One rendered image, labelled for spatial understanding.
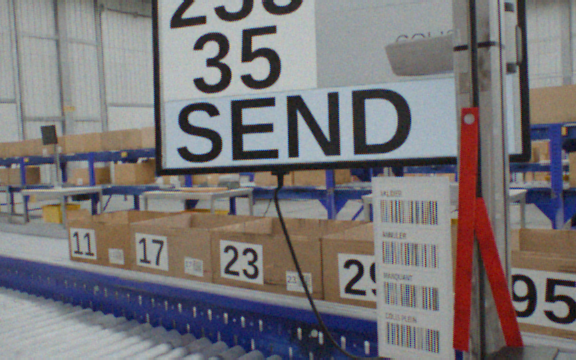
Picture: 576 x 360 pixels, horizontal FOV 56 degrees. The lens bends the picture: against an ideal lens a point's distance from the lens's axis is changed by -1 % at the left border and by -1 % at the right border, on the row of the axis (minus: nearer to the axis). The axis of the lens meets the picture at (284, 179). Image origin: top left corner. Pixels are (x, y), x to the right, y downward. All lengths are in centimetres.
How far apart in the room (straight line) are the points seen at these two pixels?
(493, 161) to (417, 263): 13
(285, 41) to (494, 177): 32
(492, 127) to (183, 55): 43
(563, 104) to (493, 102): 520
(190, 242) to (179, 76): 98
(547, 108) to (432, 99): 510
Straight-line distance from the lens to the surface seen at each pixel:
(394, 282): 60
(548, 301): 119
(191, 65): 76
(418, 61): 67
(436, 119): 67
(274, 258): 147
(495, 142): 54
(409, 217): 57
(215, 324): 164
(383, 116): 67
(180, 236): 172
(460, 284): 57
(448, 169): 1043
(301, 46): 71
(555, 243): 146
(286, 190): 675
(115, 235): 199
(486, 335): 58
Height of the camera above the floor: 128
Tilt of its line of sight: 3 degrees down
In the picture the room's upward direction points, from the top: 3 degrees counter-clockwise
